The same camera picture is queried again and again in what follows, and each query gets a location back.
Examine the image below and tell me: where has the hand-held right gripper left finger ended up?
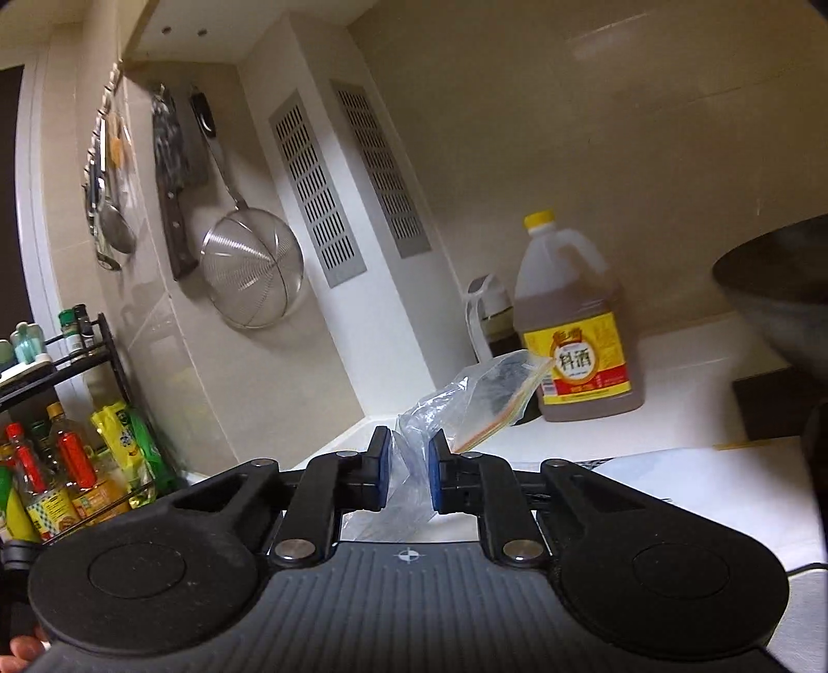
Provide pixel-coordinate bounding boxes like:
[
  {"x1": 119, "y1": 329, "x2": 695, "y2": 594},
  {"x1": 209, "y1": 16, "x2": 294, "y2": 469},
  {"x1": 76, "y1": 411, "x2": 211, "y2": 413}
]
[{"x1": 155, "y1": 427, "x2": 392, "y2": 569}]

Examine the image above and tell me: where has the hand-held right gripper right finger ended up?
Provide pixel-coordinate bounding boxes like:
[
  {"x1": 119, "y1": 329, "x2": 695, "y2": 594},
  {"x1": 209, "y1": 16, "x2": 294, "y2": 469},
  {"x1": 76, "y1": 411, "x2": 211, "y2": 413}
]
[{"x1": 428, "y1": 430, "x2": 674, "y2": 567}]

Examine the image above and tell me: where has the clear plastic zip bag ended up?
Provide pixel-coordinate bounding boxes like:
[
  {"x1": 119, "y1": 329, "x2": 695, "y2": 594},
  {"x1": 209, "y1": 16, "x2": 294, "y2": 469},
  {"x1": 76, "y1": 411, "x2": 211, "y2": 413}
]
[{"x1": 339, "y1": 349, "x2": 557, "y2": 545}]

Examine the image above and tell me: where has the yellow label bottle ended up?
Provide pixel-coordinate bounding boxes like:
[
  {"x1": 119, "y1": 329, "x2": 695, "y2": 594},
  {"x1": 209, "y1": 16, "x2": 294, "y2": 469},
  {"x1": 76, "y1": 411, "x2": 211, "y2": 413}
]
[{"x1": 0, "y1": 462, "x2": 41, "y2": 545}]

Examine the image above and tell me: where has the red cap sauce bottle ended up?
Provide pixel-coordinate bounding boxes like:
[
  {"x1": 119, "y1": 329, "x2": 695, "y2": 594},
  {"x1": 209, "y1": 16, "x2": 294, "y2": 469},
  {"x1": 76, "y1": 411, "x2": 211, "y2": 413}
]
[{"x1": 5, "y1": 423, "x2": 73, "y2": 539}]

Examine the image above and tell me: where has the oil bottle with red label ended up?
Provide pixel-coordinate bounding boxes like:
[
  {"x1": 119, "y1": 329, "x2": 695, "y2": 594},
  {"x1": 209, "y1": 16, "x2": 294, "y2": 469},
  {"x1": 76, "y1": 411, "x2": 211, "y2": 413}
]
[{"x1": 47, "y1": 402, "x2": 99, "y2": 496}]

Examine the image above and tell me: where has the yellow green seasoning packet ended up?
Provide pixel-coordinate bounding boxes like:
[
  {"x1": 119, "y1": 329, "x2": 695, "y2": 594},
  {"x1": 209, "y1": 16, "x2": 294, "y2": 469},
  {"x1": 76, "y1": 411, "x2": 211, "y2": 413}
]
[{"x1": 91, "y1": 401, "x2": 170, "y2": 502}]

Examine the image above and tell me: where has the cooking wine jug yellow cap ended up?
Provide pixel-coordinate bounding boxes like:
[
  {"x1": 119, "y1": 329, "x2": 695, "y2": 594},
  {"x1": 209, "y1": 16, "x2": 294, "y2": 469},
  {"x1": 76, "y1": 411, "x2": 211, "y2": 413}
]
[{"x1": 514, "y1": 210, "x2": 646, "y2": 423}]

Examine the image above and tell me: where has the teal and white container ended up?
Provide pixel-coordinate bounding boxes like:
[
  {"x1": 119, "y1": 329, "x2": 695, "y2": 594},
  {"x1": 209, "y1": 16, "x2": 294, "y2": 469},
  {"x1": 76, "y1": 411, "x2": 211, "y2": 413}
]
[{"x1": 11, "y1": 321, "x2": 48, "y2": 364}]

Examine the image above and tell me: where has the steel mesh strainer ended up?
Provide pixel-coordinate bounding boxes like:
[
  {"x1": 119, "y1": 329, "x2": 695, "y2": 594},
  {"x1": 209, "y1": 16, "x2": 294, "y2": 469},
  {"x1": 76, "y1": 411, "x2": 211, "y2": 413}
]
[{"x1": 189, "y1": 87, "x2": 305, "y2": 331}]

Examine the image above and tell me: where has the green cap spice shaker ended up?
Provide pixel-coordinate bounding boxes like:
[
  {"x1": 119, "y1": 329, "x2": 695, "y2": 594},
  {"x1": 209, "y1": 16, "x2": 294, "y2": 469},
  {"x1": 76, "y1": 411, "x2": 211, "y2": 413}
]
[{"x1": 58, "y1": 309, "x2": 85, "y2": 358}]

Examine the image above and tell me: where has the white mat black line print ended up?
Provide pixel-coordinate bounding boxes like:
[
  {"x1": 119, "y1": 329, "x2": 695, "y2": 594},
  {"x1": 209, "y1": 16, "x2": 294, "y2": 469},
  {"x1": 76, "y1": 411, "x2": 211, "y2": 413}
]
[{"x1": 569, "y1": 435, "x2": 824, "y2": 574}]

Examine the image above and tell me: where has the grey vent grille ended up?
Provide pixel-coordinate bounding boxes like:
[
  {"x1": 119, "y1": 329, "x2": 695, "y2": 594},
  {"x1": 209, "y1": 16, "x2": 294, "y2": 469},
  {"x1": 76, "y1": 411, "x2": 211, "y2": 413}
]
[
  {"x1": 268, "y1": 91, "x2": 368, "y2": 289},
  {"x1": 330, "y1": 79, "x2": 432, "y2": 260}
]

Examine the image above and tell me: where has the black stove top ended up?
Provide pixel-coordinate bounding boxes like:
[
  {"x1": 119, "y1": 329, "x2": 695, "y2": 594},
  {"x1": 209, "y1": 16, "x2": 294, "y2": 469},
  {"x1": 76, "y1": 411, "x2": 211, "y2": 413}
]
[{"x1": 732, "y1": 365, "x2": 828, "y2": 455}]

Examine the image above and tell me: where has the steel skimmer spoon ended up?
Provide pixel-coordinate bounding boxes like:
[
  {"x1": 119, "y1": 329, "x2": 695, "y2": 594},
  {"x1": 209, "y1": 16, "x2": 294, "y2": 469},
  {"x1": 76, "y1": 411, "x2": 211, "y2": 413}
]
[{"x1": 81, "y1": 145, "x2": 124, "y2": 273}]

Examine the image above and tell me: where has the black wok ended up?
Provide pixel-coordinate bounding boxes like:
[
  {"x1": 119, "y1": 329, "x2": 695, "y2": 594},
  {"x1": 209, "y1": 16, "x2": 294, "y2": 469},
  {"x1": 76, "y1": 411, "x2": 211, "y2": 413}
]
[{"x1": 712, "y1": 216, "x2": 828, "y2": 371}]

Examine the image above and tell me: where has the dark oil dispenser white handle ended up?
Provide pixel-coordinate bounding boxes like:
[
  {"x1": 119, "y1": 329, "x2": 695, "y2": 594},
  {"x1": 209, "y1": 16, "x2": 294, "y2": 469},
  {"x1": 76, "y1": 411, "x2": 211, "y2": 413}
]
[{"x1": 466, "y1": 273, "x2": 520, "y2": 364}]

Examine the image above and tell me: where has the black wire spice rack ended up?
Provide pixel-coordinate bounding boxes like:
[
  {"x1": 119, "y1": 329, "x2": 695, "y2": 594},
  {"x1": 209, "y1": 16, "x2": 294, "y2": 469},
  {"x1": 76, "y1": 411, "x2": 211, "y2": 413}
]
[{"x1": 0, "y1": 313, "x2": 166, "y2": 522}]

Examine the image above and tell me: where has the cleaver with wooden handle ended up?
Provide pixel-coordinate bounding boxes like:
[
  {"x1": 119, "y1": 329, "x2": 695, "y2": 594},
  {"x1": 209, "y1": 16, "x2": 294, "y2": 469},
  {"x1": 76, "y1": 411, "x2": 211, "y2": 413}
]
[{"x1": 151, "y1": 86, "x2": 209, "y2": 282}]

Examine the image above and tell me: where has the wall utensil rail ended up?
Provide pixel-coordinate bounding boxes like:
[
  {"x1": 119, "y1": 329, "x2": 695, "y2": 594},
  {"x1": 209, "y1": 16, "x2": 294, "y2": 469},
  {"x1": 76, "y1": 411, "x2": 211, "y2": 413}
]
[{"x1": 83, "y1": 60, "x2": 125, "y2": 192}]

